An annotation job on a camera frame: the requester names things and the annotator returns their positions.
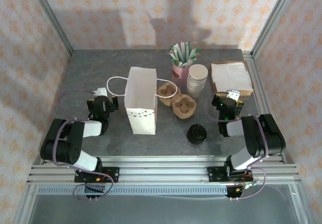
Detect white paper gift bag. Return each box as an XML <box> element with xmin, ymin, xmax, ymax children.
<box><xmin>107</xmin><ymin>66</ymin><xmax>179</xmax><ymax>135</ymax></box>

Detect stack of napkins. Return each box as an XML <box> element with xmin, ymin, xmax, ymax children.
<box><xmin>210</xmin><ymin>61</ymin><xmax>254</xmax><ymax>98</ymax></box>

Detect white napkin stack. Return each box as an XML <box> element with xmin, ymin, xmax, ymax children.
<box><xmin>210</xmin><ymin>62</ymin><xmax>253</xmax><ymax>91</ymax></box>

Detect pink stick holder cup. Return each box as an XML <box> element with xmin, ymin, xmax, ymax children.
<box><xmin>172</xmin><ymin>62</ymin><xmax>193</xmax><ymax>86</ymax></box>

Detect purple camera cable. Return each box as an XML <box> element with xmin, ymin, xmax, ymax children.
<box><xmin>205</xmin><ymin>91</ymin><xmax>269</xmax><ymax>164</ymax></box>
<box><xmin>54</xmin><ymin>89</ymin><xmax>96</xmax><ymax>167</ymax></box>

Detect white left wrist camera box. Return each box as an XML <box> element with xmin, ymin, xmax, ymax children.
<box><xmin>93</xmin><ymin>87</ymin><xmax>108</xmax><ymax>98</ymax></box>

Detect aluminium side rail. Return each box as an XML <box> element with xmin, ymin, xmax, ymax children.
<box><xmin>241</xmin><ymin>50</ymin><xmax>289</xmax><ymax>164</ymax></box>

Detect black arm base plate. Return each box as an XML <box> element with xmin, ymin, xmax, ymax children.
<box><xmin>206</xmin><ymin>167</ymin><xmax>252</xmax><ymax>184</ymax></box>
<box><xmin>74</xmin><ymin>167</ymin><xmax>120</xmax><ymax>183</ymax></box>

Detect small wire bundle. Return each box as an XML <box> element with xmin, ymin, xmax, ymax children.
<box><xmin>235</xmin><ymin>175</ymin><xmax>260</xmax><ymax>192</ymax></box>
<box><xmin>85</xmin><ymin>175</ymin><xmax>111</xmax><ymax>193</ymax></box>

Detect purple cable loop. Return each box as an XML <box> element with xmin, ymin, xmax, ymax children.
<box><xmin>72</xmin><ymin>175</ymin><xmax>117</xmax><ymax>201</ymax></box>
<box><xmin>230</xmin><ymin>167</ymin><xmax>267</xmax><ymax>201</ymax></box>

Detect long aluminium mounting rail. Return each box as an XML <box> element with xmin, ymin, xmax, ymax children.
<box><xmin>26</xmin><ymin>156</ymin><xmax>301</xmax><ymax>185</ymax></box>

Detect aluminium frame post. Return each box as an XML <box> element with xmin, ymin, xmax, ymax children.
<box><xmin>251</xmin><ymin>0</ymin><xmax>297</xmax><ymax>56</ymax></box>
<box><xmin>27</xmin><ymin>0</ymin><xmax>74</xmax><ymax>56</ymax></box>

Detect grey slotted cable duct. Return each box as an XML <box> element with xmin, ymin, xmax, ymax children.
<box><xmin>37</xmin><ymin>185</ymin><xmax>228</xmax><ymax>197</ymax></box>

